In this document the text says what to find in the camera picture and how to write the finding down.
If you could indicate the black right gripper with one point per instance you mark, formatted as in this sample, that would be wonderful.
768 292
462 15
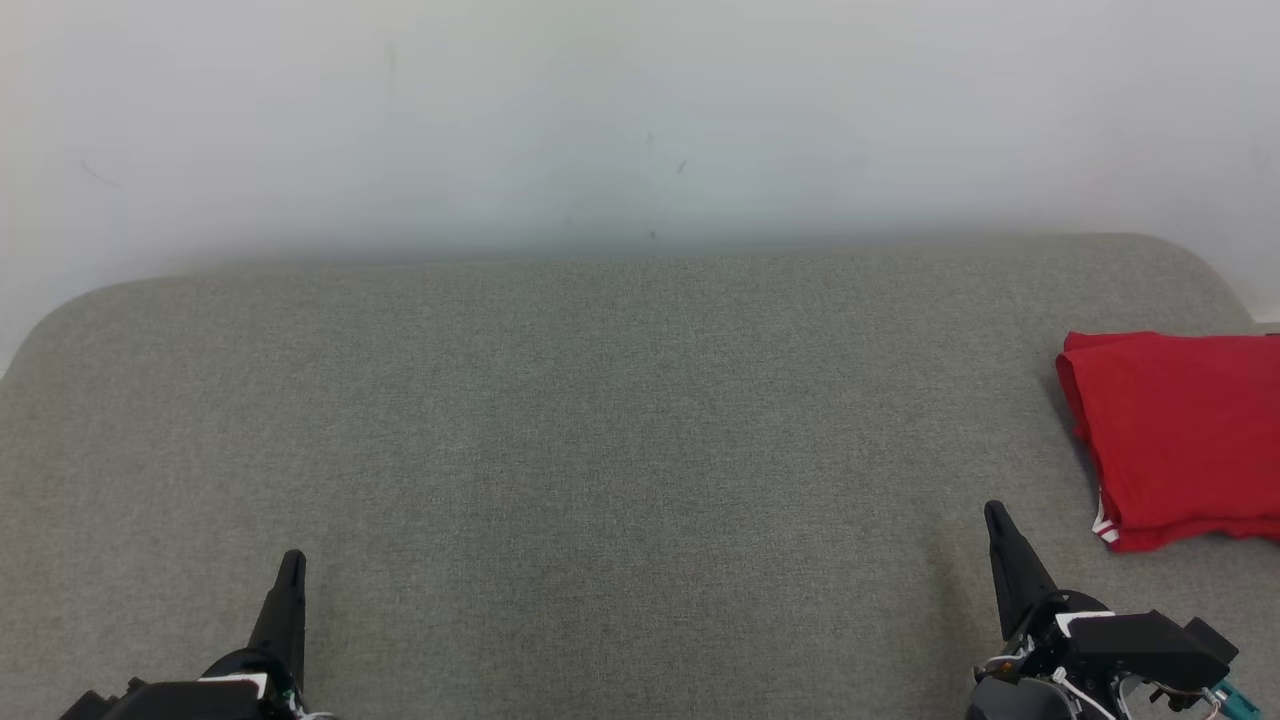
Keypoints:
1050 645

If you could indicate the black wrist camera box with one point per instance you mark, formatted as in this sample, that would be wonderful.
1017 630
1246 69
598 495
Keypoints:
180 702
1150 645

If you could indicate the red Bulls 23 jersey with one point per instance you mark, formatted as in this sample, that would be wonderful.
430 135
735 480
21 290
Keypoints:
1180 430

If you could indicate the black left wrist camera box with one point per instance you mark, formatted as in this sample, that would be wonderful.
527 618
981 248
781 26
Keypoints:
180 702

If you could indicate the teal right camera connector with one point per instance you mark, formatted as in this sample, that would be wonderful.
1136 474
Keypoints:
1232 700

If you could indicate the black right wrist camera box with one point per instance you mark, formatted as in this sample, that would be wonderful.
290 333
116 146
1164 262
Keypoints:
1150 645

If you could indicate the grey fabric sofa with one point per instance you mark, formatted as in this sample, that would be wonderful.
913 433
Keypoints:
600 450

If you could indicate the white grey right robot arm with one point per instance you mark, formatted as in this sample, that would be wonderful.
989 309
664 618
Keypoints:
1010 702

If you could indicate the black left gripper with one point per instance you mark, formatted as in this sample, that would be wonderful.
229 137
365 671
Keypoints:
275 685

